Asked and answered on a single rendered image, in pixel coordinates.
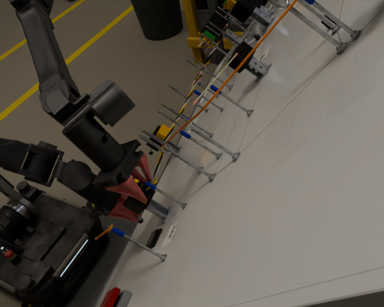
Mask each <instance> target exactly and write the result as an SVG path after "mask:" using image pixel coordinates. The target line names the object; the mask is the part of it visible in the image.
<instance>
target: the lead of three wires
mask: <svg viewBox="0 0 384 307"><path fill-rule="evenodd" d="M162 157H163V152H162V151H160V155H159V158H158V162H157V167H156V169H155V172H154V176H153V179H152V181H151V183H152V184H154V183H155V180H156V178H157V173H158V171H159V169H160V163H161V160H162Z"/></svg>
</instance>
